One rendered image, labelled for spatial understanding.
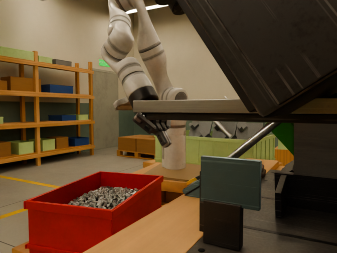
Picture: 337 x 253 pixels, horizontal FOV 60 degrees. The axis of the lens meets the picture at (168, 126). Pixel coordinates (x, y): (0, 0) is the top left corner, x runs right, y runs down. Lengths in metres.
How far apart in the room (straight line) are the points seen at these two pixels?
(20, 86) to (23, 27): 1.41
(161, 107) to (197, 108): 0.06
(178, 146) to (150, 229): 0.67
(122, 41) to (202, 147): 0.93
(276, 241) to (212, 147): 1.08
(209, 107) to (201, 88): 7.96
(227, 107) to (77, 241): 0.43
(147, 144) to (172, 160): 5.18
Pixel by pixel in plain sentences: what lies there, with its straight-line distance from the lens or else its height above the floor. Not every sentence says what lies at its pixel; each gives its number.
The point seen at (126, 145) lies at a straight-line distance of 6.77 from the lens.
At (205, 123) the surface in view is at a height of 1.02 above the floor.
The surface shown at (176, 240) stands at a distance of 0.52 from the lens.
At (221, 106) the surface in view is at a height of 1.12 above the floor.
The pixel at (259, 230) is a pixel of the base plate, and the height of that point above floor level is 0.90.
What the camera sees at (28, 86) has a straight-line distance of 6.16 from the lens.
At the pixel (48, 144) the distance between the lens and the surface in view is 6.41.
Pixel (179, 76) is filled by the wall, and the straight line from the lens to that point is 8.69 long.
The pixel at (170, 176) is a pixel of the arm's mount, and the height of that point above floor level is 0.86.
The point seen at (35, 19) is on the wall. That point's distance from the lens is 7.17.
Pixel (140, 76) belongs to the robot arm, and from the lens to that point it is 0.78.
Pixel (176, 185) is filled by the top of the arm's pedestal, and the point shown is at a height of 0.84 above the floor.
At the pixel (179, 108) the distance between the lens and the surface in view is 0.42.
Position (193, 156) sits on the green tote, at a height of 0.85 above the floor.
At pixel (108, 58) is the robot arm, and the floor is 1.26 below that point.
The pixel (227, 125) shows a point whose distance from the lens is 1.86.
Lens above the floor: 1.12
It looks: 4 degrees down
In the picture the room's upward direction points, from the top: straight up
